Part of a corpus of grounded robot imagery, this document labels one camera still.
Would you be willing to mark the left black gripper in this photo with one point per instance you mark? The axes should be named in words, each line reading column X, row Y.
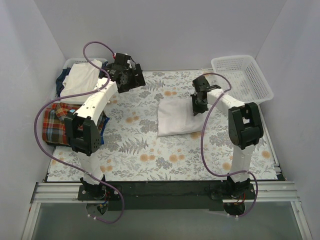
column 136, row 77

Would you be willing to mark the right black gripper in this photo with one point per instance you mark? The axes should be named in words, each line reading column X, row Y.
column 198, row 103

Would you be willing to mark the white long sleeve shirt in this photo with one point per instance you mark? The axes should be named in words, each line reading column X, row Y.
column 175, row 117

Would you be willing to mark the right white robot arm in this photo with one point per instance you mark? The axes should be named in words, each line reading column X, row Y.
column 245, row 129

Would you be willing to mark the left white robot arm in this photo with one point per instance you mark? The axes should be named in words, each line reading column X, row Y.
column 93, row 107

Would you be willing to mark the folded white shirt in basket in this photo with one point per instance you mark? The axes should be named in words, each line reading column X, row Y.
column 82, row 78

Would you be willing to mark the right white plastic basket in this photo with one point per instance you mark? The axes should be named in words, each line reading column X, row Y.
column 248, row 84

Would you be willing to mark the navy garment in basket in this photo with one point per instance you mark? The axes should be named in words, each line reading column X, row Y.
column 60, row 80

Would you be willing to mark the red plaid shirt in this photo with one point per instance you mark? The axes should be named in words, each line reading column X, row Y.
column 63, row 126

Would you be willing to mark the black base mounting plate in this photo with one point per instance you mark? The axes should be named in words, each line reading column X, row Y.
column 173, row 195

